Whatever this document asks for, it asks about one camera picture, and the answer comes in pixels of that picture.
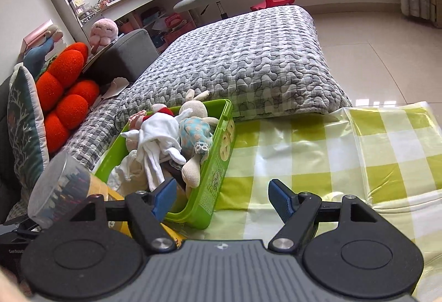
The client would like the green plastic tray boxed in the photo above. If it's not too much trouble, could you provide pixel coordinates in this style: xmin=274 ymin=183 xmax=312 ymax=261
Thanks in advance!
xmin=91 ymin=99 xmax=237 ymax=230

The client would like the scalloped white paper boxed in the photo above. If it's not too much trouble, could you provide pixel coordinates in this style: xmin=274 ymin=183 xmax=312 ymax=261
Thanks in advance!
xmin=101 ymin=77 xmax=129 ymax=99

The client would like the flat book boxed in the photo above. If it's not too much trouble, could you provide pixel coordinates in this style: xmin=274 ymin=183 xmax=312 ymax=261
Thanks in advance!
xmin=83 ymin=34 xmax=125 ymax=72

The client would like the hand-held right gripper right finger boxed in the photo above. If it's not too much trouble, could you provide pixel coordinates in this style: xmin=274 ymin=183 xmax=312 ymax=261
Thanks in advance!
xmin=267 ymin=179 xmax=378 ymax=252

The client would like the red and white doll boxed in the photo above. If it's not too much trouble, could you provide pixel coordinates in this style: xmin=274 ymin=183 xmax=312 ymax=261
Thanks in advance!
xmin=128 ymin=103 xmax=175 ymax=137

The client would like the orange carrot plush pillow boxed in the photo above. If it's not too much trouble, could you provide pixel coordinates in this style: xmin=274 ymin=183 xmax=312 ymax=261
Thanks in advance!
xmin=35 ymin=42 xmax=101 ymax=154

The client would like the pink plush toy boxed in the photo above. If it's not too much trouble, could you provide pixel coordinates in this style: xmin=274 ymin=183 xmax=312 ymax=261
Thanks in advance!
xmin=89 ymin=19 xmax=120 ymax=54

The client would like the person's left forearm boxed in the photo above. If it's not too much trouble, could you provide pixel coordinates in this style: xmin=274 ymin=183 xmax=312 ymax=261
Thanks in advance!
xmin=0 ymin=265 xmax=25 ymax=302

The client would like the white cloth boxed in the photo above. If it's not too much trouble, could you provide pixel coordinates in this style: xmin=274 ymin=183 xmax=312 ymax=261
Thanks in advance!
xmin=121 ymin=112 xmax=187 ymax=192

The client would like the rabbit doll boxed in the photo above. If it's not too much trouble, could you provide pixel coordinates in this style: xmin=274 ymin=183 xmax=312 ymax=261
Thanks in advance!
xmin=178 ymin=89 xmax=220 ymax=190

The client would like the cream cloth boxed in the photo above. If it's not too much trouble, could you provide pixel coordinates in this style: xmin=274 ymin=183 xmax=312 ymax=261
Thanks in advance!
xmin=107 ymin=150 xmax=150 ymax=192

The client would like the teal cushion with tree print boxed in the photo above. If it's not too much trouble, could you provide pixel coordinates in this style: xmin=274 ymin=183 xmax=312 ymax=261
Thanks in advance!
xmin=7 ymin=63 xmax=51 ymax=188

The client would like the red basket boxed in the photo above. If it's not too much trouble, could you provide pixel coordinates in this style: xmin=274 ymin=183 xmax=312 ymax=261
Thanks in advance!
xmin=164 ymin=13 xmax=196 ymax=43

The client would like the green checked plastic tablecloth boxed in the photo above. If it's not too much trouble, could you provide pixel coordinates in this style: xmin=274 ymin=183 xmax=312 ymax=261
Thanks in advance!
xmin=166 ymin=101 xmax=442 ymax=302

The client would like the pink box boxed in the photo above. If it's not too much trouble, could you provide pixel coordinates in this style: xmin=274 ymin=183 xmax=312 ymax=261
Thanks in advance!
xmin=21 ymin=20 xmax=56 ymax=54

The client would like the grey sofa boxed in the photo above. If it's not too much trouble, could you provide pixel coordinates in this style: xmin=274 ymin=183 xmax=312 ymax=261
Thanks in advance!
xmin=0 ymin=29 xmax=159 ymax=185

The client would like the grey quilted cushion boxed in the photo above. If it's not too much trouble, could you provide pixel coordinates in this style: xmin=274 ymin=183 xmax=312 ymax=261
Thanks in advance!
xmin=115 ymin=5 xmax=353 ymax=123

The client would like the yellow tube with clear lid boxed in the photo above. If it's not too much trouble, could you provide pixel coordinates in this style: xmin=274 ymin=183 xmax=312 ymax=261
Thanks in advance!
xmin=28 ymin=151 xmax=182 ymax=251

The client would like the blue plush toy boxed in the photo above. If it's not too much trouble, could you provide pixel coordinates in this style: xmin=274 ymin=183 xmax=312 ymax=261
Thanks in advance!
xmin=22 ymin=25 xmax=64 ymax=78

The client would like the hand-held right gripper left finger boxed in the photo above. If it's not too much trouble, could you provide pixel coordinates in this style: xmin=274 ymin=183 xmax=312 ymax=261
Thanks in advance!
xmin=67 ymin=178 xmax=177 ymax=252

